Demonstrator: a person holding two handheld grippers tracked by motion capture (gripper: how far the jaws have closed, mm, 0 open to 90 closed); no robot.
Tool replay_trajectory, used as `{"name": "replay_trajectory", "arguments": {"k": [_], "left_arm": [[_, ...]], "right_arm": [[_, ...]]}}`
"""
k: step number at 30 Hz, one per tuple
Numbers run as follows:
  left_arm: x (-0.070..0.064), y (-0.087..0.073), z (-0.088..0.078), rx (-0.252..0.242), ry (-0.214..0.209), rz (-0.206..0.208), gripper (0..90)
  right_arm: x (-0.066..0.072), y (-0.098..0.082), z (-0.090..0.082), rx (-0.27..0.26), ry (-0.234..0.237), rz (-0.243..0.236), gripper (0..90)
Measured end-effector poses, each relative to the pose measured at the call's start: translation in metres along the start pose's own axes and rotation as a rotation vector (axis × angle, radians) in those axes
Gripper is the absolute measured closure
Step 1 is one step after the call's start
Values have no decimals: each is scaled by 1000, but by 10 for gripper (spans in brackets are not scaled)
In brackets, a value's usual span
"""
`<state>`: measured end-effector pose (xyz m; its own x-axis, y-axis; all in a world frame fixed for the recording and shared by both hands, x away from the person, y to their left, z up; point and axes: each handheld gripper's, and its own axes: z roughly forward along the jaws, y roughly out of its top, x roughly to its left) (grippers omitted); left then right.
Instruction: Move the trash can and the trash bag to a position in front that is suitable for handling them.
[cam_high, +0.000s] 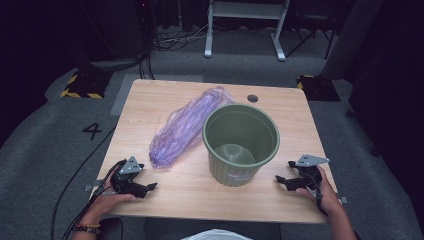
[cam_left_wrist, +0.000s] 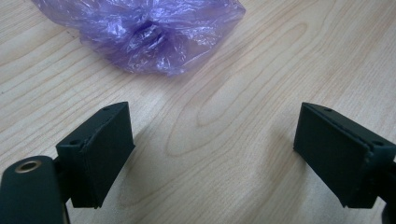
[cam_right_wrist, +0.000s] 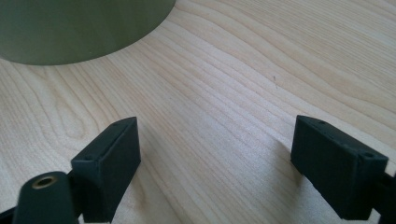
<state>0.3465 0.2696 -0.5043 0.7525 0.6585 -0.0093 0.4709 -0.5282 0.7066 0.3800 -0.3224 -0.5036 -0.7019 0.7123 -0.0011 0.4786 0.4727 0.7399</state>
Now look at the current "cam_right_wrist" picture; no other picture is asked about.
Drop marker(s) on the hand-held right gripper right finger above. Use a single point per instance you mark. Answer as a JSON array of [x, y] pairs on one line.
[[333, 168]]

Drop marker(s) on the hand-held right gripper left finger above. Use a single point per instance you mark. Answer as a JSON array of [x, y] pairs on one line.
[[109, 168]]

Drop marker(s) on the green plastic trash bin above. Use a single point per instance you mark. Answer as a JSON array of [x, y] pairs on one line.
[[71, 28]]

